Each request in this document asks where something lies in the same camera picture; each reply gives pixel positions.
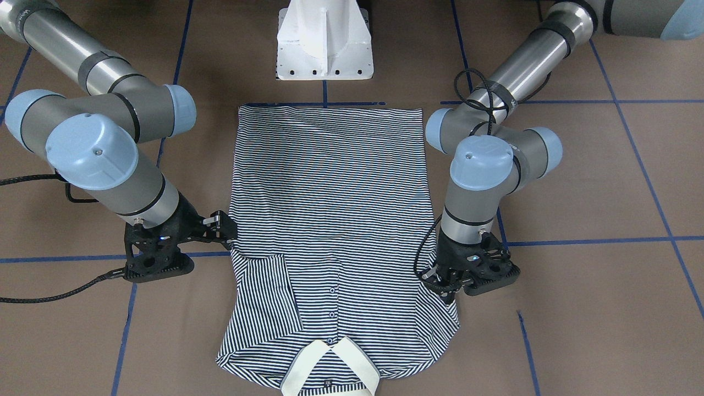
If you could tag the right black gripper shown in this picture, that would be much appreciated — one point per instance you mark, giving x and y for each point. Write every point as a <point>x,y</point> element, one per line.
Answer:
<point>191,219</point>

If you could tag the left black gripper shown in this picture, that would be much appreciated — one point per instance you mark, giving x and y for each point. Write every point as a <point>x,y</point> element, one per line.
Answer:
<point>447,249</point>

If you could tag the striped polo shirt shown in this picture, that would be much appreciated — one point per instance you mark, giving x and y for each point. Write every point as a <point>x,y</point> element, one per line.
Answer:
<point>332,207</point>

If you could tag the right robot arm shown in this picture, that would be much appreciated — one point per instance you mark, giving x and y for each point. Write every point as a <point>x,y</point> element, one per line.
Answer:
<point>92,142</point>

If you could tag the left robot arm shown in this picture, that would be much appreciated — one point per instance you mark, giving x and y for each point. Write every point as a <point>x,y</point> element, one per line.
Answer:
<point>618,224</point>

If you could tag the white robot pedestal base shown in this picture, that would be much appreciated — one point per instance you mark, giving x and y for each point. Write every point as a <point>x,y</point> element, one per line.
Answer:
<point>324,40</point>

